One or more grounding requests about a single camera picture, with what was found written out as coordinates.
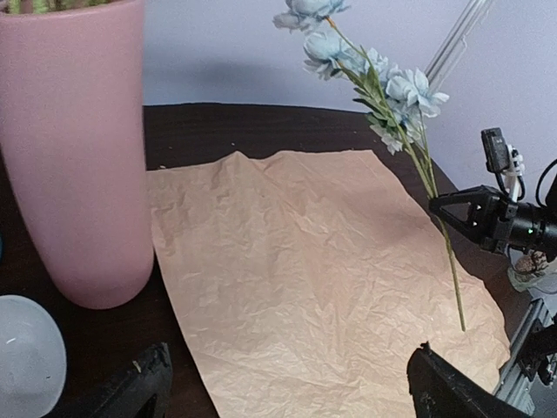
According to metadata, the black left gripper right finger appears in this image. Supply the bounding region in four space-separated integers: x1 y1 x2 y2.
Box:
406 342 527 417

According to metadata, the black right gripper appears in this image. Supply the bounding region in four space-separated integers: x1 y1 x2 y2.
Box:
428 185 547 254

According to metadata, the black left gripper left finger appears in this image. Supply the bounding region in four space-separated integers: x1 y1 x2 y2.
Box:
47 342 173 417

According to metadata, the blue flower stem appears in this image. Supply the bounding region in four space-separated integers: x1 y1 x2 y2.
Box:
272 0 467 333

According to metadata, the pink tissue paper sheet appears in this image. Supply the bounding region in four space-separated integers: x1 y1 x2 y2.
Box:
148 151 509 417

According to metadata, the pink rose leafy stem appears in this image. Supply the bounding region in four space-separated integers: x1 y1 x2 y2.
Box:
1 0 111 15

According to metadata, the pink tall vase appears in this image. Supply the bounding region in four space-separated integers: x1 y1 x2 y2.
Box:
1 1 154 309

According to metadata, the floral ceramic mug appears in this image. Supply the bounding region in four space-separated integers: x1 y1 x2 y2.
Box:
507 251 556 292

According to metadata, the white bowl orange outside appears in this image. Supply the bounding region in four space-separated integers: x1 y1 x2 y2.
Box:
1 294 67 417

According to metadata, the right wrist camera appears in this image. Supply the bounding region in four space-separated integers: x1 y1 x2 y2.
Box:
480 128 526 202

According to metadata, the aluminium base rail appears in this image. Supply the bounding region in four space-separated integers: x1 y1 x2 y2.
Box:
493 299 556 416

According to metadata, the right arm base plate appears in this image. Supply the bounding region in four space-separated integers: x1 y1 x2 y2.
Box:
516 318 556 387

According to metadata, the right aluminium frame post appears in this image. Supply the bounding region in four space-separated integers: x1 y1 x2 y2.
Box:
426 0 494 87

